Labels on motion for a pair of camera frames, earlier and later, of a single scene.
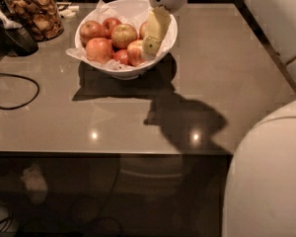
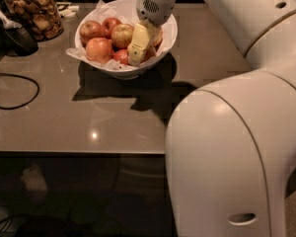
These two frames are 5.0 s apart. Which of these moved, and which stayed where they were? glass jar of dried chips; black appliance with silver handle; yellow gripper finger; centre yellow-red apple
Moved: yellow gripper finger
Stayed: glass jar of dried chips; black appliance with silver handle; centre yellow-red apple
